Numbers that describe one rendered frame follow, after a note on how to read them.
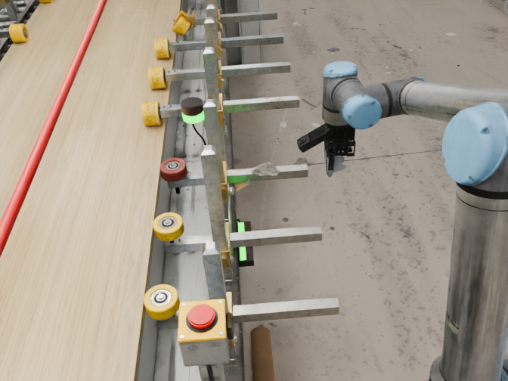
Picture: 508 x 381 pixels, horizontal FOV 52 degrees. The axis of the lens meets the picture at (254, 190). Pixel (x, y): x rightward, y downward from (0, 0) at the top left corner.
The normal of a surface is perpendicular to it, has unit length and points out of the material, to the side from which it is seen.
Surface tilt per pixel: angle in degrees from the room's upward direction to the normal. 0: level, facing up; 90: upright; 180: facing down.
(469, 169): 83
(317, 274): 0
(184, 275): 0
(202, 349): 90
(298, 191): 0
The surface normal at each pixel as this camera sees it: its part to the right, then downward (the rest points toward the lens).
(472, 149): -0.97, 0.08
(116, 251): -0.05, -0.76
